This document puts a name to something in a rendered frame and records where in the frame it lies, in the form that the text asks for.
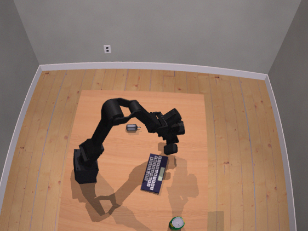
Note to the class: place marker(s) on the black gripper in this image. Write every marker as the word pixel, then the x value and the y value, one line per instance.
pixel 171 146

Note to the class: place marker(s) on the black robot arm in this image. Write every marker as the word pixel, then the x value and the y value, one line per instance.
pixel 112 115

